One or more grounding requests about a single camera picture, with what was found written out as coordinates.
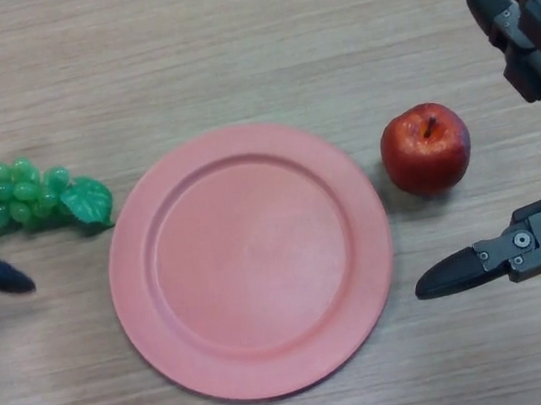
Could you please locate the green plastic grape bunch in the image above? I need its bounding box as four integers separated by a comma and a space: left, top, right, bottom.
0, 147, 117, 242

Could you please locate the pink round plate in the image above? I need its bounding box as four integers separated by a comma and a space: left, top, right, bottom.
93, 109, 409, 405

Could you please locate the red apple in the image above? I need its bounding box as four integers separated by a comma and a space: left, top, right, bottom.
375, 98, 476, 200

